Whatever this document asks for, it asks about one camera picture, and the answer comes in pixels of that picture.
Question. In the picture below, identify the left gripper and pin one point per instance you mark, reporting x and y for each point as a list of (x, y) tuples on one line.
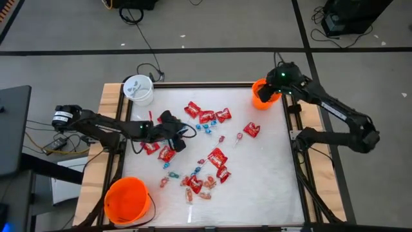
[(164, 130)]

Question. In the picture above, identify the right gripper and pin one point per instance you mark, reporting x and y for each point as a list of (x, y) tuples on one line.
[(283, 77)]

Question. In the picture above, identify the red Skittles pack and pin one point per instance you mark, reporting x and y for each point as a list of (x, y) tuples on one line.
[(223, 115), (195, 184), (166, 154), (223, 174), (150, 147), (206, 116), (251, 129), (192, 109), (218, 157), (160, 120)]

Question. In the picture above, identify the blue lollipop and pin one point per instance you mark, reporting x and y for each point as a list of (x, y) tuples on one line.
[(213, 122), (206, 126), (198, 126), (208, 131), (197, 169), (166, 165)]

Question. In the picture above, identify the teal gummy clear wrapper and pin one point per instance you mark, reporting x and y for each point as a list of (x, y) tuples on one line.
[(174, 175)]

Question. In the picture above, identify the red lollipop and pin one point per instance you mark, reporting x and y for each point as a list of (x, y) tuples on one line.
[(221, 138)]

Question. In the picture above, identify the pink lollipop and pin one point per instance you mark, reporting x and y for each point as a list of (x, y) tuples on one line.
[(201, 161), (239, 136)]

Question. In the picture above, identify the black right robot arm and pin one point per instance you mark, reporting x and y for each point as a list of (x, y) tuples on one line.
[(334, 111)]

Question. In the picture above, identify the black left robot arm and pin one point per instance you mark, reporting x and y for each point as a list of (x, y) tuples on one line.
[(96, 124)]

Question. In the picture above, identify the red ribbon tag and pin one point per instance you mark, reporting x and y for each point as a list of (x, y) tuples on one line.
[(150, 115)]

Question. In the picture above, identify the orange jack-o-lantern bucket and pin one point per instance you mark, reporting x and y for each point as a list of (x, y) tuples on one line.
[(262, 104)]

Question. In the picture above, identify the white skull bucket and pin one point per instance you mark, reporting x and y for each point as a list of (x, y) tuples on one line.
[(138, 88)]

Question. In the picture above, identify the light wooden side board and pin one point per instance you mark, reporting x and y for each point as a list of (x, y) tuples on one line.
[(95, 174), (333, 190)]

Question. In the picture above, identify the black equipment case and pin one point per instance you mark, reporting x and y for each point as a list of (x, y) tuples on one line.
[(354, 16)]

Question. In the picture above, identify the black power adapter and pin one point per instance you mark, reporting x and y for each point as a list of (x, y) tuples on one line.
[(56, 144)]

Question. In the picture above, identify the white box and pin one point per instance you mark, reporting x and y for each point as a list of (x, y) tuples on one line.
[(67, 190)]

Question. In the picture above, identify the black stand beam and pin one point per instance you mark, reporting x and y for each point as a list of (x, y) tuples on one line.
[(48, 167)]

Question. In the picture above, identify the black floor equipment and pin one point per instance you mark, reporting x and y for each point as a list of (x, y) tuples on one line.
[(135, 3)]

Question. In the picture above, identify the grey flat panel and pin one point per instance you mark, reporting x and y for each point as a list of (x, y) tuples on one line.
[(13, 129)]

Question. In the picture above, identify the grey cabinet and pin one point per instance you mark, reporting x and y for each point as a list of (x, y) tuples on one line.
[(19, 199)]

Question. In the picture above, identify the black device with light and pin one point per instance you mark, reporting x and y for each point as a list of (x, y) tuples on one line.
[(4, 222)]

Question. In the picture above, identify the orange black striped strip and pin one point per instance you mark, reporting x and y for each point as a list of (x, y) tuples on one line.
[(5, 9)]

